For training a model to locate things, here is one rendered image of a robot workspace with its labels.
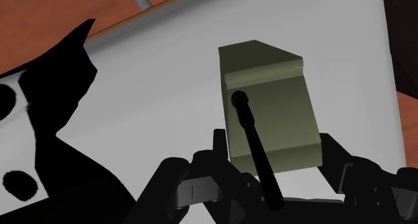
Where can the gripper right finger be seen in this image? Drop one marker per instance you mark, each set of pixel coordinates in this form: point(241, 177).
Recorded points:
point(365, 181)

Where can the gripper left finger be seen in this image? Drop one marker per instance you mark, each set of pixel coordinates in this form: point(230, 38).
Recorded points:
point(169, 184)

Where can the white table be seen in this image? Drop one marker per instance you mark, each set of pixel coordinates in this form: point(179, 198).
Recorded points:
point(156, 95)

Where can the olive green box, black antenna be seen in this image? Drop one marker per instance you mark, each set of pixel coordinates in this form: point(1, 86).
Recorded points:
point(281, 118)

